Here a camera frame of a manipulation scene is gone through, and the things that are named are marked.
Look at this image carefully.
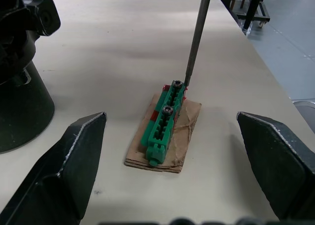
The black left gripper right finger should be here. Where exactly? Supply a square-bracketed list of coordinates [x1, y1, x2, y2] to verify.
[236, 111, 315, 222]

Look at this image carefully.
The grey rounded object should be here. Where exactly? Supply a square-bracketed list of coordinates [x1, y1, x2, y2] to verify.
[292, 100, 315, 135]

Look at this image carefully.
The black wheeled cart frame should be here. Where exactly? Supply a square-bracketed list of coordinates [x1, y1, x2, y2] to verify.
[230, 0, 271, 29]

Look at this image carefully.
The green plastic screw rack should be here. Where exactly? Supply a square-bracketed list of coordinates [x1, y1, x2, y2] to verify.
[140, 80, 188, 167]

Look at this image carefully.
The brown cardboard piece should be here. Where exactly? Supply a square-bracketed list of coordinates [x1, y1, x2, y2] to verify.
[125, 93, 202, 173]

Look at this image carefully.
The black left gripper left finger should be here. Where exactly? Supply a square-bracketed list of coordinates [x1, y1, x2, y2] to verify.
[0, 111, 108, 225]

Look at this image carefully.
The black slanted pole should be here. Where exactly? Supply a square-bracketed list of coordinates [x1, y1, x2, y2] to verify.
[243, 0, 268, 35]

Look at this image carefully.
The electric screwdriver grey shaft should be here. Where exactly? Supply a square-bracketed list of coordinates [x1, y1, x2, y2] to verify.
[183, 0, 212, 87]

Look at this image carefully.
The black conical stand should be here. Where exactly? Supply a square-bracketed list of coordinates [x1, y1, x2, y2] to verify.
[0, 60, 55, 154]

